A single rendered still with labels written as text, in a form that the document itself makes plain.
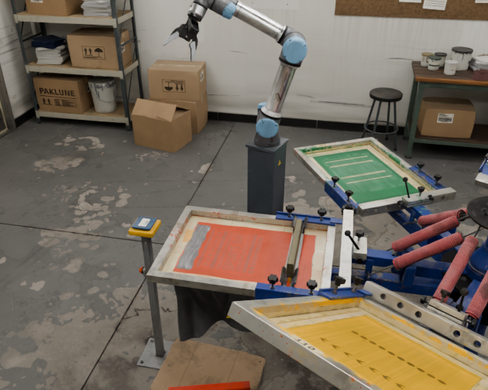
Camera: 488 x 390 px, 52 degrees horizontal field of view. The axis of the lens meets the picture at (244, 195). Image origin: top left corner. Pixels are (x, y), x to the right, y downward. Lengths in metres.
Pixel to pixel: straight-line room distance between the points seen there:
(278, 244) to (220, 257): 0.30
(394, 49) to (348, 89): 0.65
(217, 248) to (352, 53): 3.84
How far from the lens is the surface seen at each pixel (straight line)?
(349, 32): 5.81
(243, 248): 2.43
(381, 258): 2.31
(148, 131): 5.63
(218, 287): 2.18
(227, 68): 6.09
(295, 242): 2.29
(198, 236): 2.50
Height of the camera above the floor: 2.41
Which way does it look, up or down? 31 degrees down
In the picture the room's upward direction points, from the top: straight up
